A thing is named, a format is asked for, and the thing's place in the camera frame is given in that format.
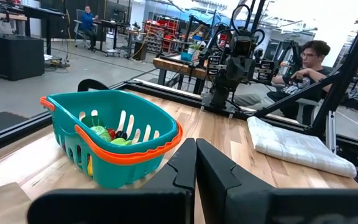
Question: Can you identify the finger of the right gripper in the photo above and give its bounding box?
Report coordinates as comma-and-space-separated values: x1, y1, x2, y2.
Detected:
255, 58, 276, 84
206, 55, 223, 77

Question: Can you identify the green toy cabbage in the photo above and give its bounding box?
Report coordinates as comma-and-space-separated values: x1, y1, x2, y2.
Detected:
89, 125, 113, 143

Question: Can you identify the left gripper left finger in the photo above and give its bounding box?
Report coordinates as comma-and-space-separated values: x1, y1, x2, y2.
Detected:
141, 138, 198, 224

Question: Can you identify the distant seated person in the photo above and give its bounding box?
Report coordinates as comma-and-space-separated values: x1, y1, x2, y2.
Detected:
79, 5, 99, 50

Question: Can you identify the teal basket with orange rim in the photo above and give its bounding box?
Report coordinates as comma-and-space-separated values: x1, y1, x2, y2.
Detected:
39, 89, 184, 190

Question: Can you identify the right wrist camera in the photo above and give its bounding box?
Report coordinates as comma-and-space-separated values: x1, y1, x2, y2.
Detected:
229, 35, 257, 59

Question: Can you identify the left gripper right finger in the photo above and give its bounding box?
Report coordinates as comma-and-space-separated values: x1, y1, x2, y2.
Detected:
196, 138, 275, 224

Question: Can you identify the wooden background desk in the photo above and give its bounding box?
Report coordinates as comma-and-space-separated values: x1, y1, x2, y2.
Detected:
0, 9, 28, 35

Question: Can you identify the brown paper bag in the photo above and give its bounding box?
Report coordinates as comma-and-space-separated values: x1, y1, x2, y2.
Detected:
0, 182, 32, 224

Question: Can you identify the grey chair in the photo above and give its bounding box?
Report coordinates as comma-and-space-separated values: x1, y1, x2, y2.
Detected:
295, 98, 322, 125

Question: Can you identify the seated person near table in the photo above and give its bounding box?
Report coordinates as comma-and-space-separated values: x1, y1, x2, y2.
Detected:
233, 39, 334, 126

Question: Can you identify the black curved hose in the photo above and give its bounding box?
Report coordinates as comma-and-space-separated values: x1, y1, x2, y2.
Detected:
77, 78, 110, 93

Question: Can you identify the red parts shelf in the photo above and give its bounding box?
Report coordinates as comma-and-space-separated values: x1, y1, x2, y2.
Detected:
144, 17, 180, 54

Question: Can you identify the wooden background workbench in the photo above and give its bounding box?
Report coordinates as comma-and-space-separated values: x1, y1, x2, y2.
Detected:
152, 57, 209, 94

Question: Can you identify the yellow toy corn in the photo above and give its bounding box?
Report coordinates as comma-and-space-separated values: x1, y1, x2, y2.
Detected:
87, 154, 94, 177

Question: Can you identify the white plaid cloth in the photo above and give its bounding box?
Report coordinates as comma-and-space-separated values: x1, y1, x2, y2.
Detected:
246, 116, 358, 179

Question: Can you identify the light green toy pepper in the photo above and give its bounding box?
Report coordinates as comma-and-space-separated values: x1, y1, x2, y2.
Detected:
110, 138, 133, 146

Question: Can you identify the black cabinet box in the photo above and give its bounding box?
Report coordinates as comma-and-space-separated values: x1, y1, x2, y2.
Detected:
0, 34, 45, 82

